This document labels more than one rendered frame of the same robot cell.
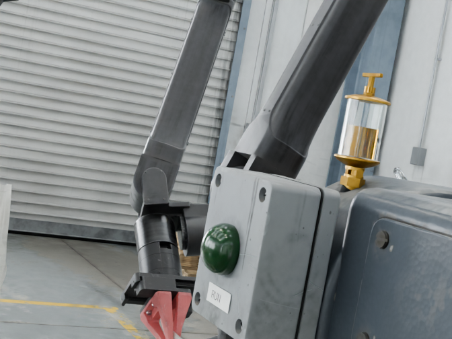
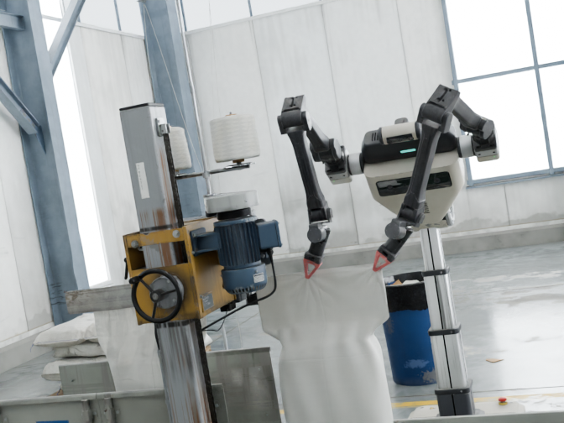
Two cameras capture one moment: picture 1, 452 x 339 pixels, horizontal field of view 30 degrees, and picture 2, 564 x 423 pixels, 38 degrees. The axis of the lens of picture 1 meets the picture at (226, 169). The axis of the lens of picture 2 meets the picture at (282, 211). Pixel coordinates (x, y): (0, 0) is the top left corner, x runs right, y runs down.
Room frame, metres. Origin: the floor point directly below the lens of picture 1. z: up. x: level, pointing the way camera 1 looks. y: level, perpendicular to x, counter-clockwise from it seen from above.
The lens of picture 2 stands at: (2.94, -2.31, 1.48)
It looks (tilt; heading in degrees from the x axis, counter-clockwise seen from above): 3 degrees down; 135
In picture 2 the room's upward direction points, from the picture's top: 9 degrees counter-clockwise
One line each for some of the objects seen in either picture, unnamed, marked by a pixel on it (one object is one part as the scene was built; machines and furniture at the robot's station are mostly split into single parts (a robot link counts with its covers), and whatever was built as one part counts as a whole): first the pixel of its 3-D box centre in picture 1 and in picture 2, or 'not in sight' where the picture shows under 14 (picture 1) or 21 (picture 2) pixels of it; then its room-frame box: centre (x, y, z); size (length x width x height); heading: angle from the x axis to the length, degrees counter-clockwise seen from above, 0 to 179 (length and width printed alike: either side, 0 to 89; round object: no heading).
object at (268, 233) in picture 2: not in sight; (268, 237); (0.92, -0.34, 1.25); 0.10 x 0.08 x 0.12; 141
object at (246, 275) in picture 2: not in sight; (241, 254); (0.86, -0.42, 1.21); 0.15 x 0.15 x 0.25
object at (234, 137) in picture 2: not in sight; (234, 138); (0.79, -0.30, 1.61); 0.17 x 0.17 x 0.17
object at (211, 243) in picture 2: not in sight; (211, 240); (0.80, -0.49, 1.27); 0.12 x 0.09 x 0.09; 116
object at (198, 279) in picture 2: not in sight; (181, 268); (0.63, -0.50, 1.18); 0.34 x 0.25 x 0.31; 116
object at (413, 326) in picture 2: not in sight; (416, 327); (-0.23, 1.96, 0.32); 0.51 x 0.48 x 0.65; 116
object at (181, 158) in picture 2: not in sight; (169, 149); (0.55, -0.41, 1.61); 0.15 x 0.14 x 0.17; 26
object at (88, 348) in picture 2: not in sight; (104, 342); (-2.21, 0.91, 0.44); 0.66 x 0.42 x 0.14; 20
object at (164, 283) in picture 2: not in sight; (166, 290); (0.73, -0.66, 1.14); 0.11 x 0.06 x 0.11; 26
